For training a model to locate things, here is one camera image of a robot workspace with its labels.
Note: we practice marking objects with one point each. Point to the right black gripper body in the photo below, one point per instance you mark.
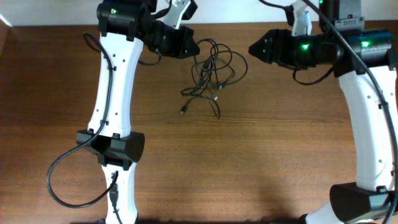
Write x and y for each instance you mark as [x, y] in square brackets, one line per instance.
[282, 48]

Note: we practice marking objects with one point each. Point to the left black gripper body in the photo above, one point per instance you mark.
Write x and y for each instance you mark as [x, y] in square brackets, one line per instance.
[173, 40]

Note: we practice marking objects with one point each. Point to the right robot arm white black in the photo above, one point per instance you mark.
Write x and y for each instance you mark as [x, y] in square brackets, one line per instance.
[365, 64]

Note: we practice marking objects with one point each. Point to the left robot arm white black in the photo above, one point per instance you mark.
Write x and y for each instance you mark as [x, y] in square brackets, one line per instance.
[126, 27]

